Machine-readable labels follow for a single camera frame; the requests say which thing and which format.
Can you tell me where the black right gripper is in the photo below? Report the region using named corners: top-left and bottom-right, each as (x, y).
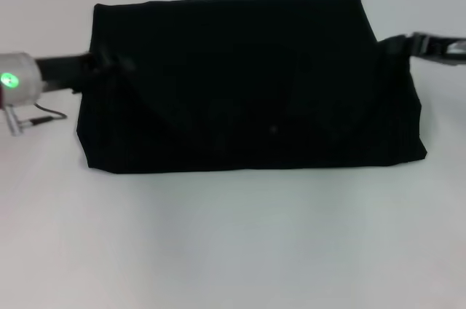
top-left (376, 31), bottom-right (466, 68)

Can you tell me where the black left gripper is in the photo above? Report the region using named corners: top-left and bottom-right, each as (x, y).
top-left (34, 52), bottom-right (138, 93)

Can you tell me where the black shirt with FREE print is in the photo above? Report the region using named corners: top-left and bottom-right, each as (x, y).
top-left (74, 0), bottom-right (427, 175)

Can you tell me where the left arm cable with plug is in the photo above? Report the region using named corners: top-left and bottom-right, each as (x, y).
top-left (2, 103), bottom-right (68, 138)

